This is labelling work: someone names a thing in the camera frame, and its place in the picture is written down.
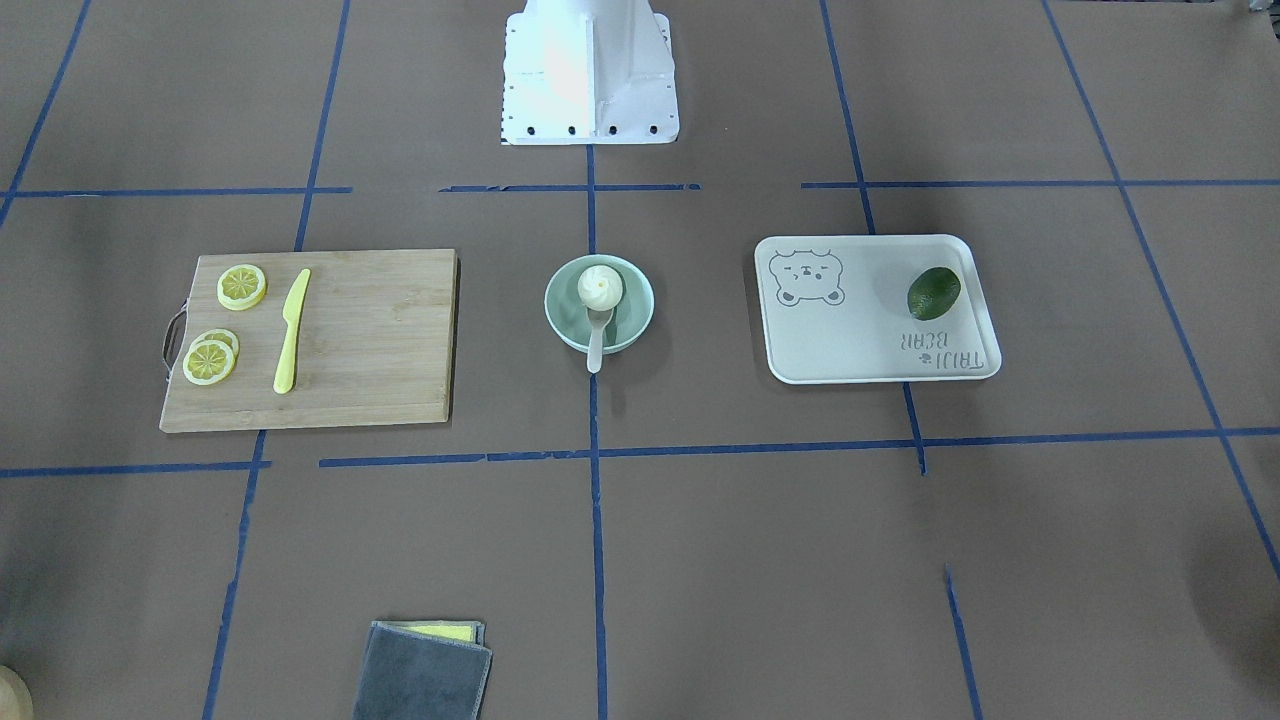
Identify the white spoon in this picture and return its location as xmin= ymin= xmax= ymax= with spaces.
xmin=586 ymin=307 xmax=614 ymax=375

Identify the light green bowl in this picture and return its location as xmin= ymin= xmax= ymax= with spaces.
xmin=544 ymin=254 xmax=655 ymax=355

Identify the white rectangular tray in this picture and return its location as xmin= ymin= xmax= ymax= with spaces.
xmin=754 ymin=234 xmax=1004 ymax=386

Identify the wooden cutting board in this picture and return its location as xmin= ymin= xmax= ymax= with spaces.
xmin=159 ymin=249 xmax=460 ymax=433

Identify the green avocado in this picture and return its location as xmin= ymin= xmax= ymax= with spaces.
xmin=906 ymin=266 xmax=963 ymax=322

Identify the yellow plastic knife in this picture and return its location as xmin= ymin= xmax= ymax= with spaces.
xmin=271 ymin=268 xmax=311 ymax=395

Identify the grey folded cloth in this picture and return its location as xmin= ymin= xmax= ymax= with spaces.
xmin=352 ymin=620 xmax=492 ymax=719

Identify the single lemon slice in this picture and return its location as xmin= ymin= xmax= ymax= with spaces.
xmin=216 ymin=264 xmax=268 ymax=311

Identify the lemon slice stacked pair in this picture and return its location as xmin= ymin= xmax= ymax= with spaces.
xmin=180 ymin=328 xmax=241 ymax=386

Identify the wooden mug tree stand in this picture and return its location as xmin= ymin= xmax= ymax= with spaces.
xmin=0 ymin=666 xmax=35 ymax=720

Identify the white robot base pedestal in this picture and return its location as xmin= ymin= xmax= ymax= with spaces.
xmin=500 ymin=1 xmax=681 ymax=146

